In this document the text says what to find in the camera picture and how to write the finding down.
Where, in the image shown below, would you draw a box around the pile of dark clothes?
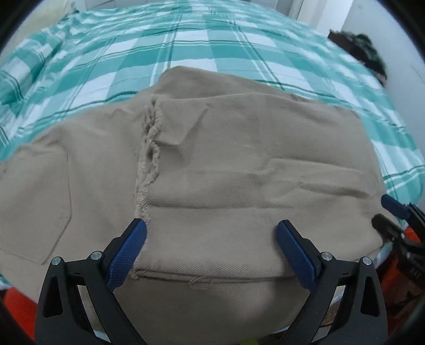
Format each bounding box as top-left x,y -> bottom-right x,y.
343,31 -> 388,86

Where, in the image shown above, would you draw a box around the orange and white fleece garment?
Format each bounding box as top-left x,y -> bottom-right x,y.
0,287 -> 38,342

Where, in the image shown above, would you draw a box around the green plaid blanket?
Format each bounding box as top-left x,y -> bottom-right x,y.
0,0 -> 419,289

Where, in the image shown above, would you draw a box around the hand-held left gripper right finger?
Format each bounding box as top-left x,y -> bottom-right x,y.
276,219 -> 389,345

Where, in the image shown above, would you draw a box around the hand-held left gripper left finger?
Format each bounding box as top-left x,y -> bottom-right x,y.
34,217 -> 148,345

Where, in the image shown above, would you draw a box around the beige pants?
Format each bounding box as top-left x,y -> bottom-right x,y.
0,66 -> 387,345

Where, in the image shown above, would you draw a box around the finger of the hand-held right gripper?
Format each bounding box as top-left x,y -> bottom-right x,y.
371,214 -> 425,256
381,194 -> 425,229

